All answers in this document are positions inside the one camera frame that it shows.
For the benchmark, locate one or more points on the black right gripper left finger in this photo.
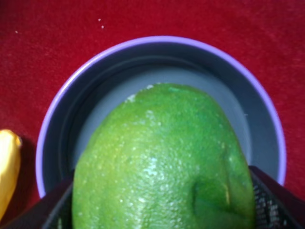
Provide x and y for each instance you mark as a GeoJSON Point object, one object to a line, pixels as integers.
{"type": "Point", "coordinates": [53, 211]}

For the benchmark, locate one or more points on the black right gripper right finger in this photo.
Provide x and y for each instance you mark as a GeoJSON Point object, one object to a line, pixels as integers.
{"type": "Point", "coordinates": [275, 206]}

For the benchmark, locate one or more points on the green lime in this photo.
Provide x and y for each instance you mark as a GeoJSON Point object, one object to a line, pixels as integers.
{"type": "Point", "coordinates": [166, 158]}

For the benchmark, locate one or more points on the yellow toy banana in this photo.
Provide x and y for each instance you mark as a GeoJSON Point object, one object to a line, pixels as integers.
{"type": "Point", "coordinates": [10, 162]}

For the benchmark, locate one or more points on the purple toy frying pan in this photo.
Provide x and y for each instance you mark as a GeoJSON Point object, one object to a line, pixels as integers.
{"type": "Point", "coordinates": [109, 78]}

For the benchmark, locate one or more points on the red velvet tablecloth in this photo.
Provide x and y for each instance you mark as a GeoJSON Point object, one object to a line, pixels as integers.
{"type": "Point", "coordinates": [43, 42]}

